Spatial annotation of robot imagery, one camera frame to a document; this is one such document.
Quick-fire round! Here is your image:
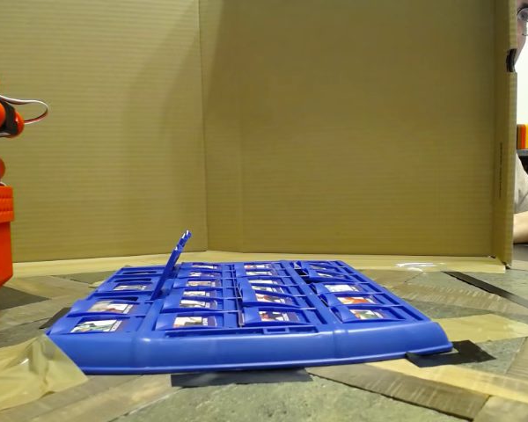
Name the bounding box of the Robo-Joe flip tile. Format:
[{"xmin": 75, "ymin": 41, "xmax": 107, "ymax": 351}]
[{"xmin": 149, "ymin": 229, "xmax": 194, "ymax": 302}]

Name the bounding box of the Swapshift flip tile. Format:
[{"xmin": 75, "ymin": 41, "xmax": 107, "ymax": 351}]
[{"xmin": 332, "ymin": 305, "xmax": 417, "ymax": 325}]

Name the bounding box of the Ice Light flip tile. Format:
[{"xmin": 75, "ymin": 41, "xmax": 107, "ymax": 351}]
[{"xmin": 238, "ymin": 278, "xmax": 301, "ymax": 287}]

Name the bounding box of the Thundershock flip tile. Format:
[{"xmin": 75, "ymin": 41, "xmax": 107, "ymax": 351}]
[{"xmin": 239, "ymin": 284, "xmax": 307, "ymax": 295}]

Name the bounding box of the Glance flip tile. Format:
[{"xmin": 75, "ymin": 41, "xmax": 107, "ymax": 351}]
[{"xmin": 236, "ymin": 262, "xmax": 292, "ymax": 271}]

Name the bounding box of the Blasteroid flip tile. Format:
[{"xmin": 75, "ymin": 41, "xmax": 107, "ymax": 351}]
[{"xmin": 97, "ymin": 280, "xmax": 155, "ymax": 295}]

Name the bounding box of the blue guessing game board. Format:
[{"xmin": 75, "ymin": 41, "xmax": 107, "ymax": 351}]
[{"xmin": 46, "ymin": 259, "xmax": 454, "ymax": 375}]

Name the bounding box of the white servo cable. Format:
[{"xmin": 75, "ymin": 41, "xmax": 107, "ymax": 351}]
[{"xmin": 0, "ymin": 85, "xmax": 49, "ymax": 127}]

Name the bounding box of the Rumbler flip tile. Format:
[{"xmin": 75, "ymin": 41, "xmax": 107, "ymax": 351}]
[{"xmin": 323, "ymin": 293, "xmax": 395, "ymax": 308}]

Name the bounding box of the glossy character flip tile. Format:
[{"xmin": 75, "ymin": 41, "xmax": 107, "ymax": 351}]
[
  {"xmin": 156, "ymin": 312, "xmax": 239, "ymax": 331},
  {"xmin": 55, "ymin": 315, "xmax": 144, "ymax": 335}
]

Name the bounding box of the Madame Vine flip tile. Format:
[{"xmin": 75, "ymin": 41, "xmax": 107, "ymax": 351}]
[{"xmin": 237, "ymin": 270, "xmax": 296, "ymax": 279}]

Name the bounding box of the Atlantia flip tile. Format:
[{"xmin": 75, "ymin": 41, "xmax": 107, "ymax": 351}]
[{"xmin": 169, "ymin": 287, "xmax": 238, "ymax": 299}]

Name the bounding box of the crumpled brown packing tape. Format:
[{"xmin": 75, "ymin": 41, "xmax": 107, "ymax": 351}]
[{"xmin": 0, "ymin": 332, "xmax": 90, "ymax": 418}]

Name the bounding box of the Eric Eagle flip tile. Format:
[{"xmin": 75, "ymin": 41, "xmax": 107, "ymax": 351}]
[{"xmin": 173, "ymin": 279, "xmax": 237, "ymax": 289}]

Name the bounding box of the flat brown tape piece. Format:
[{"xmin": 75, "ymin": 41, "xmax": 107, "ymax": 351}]
[{"xmin": 437, "ymin": 312, "xmax": 528, "ymax": 345}]

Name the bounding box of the brown cardboard box backdrop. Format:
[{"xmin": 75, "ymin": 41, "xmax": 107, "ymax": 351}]
[{"xmin": 0, "ymin": 0, "xmax": 519, "ymax": 276}]

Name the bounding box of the Shadow Ninja flip tile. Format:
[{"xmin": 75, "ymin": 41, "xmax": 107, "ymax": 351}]
[{"xmin": 70, "ymin": 299, "xmax": 150, "ymax": 316}]

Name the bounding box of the Sir Stretch flip tile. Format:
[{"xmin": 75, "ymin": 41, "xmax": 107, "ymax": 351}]
[{"xmin": 162, "ymin": 297, "xmax": 238, "ymax": 312}]

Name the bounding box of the long black tape strip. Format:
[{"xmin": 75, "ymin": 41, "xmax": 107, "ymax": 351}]
[{"xmin": 443, "ymin": 270, "xmax": 528, "ymax": 316}]

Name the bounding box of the Zap flip tile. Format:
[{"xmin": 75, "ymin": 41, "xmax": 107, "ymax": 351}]
[{"xmin": 177, "ymin": 271, "xmax": 235, "ymax": 280}]

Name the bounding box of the black tape piece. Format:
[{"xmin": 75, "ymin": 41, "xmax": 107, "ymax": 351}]
[
  {"xmin": 38, "ymin": 306, "xmax": 72, "ymax": 330},
  {"xmin": 405, "ymin": 339, "xmax": 497, "ymax": 369}
]

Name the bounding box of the Beast Tamer flip tile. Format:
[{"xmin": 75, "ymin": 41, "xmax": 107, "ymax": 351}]
[{"xmin": 180, "ymin": 262, "xmax": 234, "ymax": 272}]

